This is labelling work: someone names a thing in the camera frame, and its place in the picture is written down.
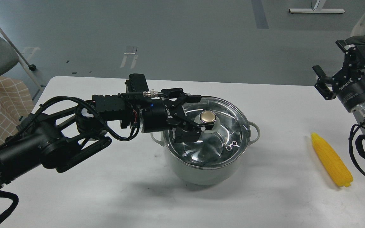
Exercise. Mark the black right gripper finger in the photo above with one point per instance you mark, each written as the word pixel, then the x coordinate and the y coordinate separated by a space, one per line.
pixel 343 46
pixel 321 84

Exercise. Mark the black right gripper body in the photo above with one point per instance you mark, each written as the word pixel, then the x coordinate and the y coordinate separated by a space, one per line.
pixel 349 85

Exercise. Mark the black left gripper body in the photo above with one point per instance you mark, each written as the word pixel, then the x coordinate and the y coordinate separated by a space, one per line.
pixel 159 115

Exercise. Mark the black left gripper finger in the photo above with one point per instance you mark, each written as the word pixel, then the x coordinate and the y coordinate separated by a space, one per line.
pixel 178 97
pixel 191 131

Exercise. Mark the glass pot lid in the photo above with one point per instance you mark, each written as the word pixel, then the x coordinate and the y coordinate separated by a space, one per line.
pixel 215 148

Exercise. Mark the yellow corn cob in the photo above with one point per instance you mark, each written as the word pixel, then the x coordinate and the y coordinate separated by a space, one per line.
pixel 331 161

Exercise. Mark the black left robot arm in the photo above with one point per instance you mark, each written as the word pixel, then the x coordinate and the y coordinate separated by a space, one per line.
pixel 65 131

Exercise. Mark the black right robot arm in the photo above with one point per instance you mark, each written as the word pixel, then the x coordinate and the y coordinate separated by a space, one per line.
pixel 357 132

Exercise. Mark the pale green steel pot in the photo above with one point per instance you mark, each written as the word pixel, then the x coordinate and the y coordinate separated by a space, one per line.
pixel 201 176

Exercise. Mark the white desk foot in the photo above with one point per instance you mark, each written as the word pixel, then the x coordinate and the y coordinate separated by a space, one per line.
pixel 317 8

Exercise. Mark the beige checkered cloth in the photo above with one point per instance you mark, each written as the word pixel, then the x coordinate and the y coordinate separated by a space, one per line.
pixel 15 102

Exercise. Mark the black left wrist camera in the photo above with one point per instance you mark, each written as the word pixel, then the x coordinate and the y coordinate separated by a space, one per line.
pixel 136 83

